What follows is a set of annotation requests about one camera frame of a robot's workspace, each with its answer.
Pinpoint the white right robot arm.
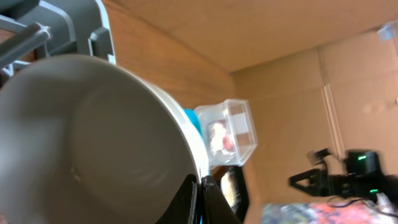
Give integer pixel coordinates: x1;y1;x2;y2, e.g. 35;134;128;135
289;148;397;204

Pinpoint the grey dish rack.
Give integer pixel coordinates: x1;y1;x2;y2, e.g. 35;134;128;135
1;0;116;83

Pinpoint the clear plastic bin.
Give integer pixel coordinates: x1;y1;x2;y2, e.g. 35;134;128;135
194;99;258;168

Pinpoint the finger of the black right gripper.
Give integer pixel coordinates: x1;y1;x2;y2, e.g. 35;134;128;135
289;169;320;195

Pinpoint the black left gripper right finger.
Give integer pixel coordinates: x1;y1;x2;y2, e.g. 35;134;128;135
201;175;242;224

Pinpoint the white tissue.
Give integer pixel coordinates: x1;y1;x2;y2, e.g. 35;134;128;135
208;121;227;154

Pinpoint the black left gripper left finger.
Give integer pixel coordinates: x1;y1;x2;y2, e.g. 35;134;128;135
156;174;198;224

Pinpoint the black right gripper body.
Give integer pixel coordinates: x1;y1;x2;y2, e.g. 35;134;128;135
307;148;351;198

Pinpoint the teal plastic tray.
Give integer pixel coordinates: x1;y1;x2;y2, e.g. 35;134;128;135
184;109;203;136

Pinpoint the grey-white bowl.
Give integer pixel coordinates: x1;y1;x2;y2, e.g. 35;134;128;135
1;55;210;223

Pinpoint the black waste tray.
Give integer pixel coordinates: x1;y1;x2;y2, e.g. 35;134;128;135
218;166;249;223

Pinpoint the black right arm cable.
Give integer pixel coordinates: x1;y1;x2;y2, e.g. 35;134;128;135
326;195;398;218

